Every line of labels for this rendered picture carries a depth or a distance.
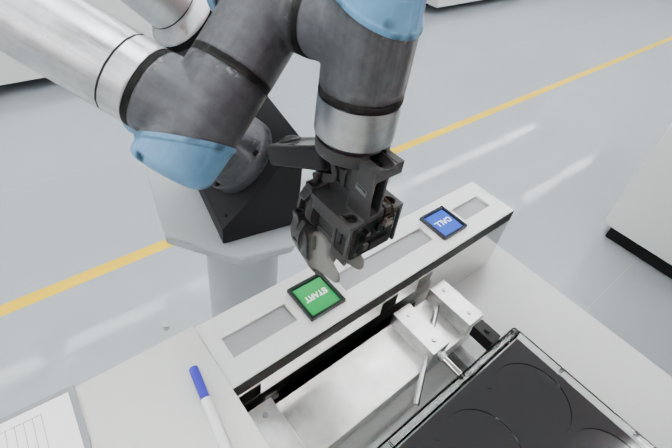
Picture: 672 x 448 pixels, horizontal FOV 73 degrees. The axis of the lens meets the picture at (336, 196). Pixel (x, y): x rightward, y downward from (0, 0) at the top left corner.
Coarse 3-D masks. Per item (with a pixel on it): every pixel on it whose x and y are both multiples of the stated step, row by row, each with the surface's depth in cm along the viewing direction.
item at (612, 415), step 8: (520, 336) 66; (528, 344) 66; (536, 352) 65; (544, 352) 65; (544, 360) 64; (552, 360) 64; (552, 368) 63; (560, 368) 63; (568, 376) 62; (576, 384) 62; (584, 392) 61; (592, 400) 60; (600, 400) 60; (600, 408) 60; (608, 408) 59; (608, 416) 59; (616, 416) 59; (616, 424) 58; (624, 424) 58; (632, 432) 57; (640, 440) 57
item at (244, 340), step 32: (480, 192) 82; (416, 224) 73; (480, 224) 75; (384, 256) 68; (416, 256) 68; (288, 288) 61; (352, 288) 62; (384, 288) 63; (224, 320) 56; (256, 320) 57; (288, 320) 57; (320, 320) 57; (224, 352) 53; (256, 352) 53; (288, 352) 54
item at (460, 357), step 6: (456, 348) 69; (462, 348) 70; (450, 354) 70; (456, 354) 69; (462, 354) 69; (468, 354) 69; (456, 360) 69; (462, 360) 68; (468, 360) 68; (474, 360) 68; (462, 366) 68
